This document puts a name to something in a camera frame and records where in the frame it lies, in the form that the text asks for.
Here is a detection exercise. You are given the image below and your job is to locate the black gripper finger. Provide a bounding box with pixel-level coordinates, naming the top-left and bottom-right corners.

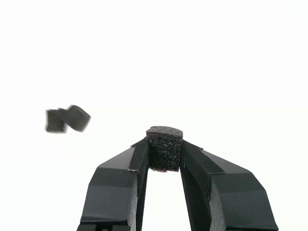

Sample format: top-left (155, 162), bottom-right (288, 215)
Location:
top-left (77, 136), bottom-right (151, 231)
top-left (179, 140), bottom-right (279, 231)

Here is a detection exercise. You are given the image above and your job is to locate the black foam cube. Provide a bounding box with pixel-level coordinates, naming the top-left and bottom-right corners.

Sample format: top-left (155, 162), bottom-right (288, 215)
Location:
top-left (45, 108), bottom-right (68, 134)
top-left (145, 126), bottom-right (184, 173)
top-left (63, 104), bottom-right (92, 133)

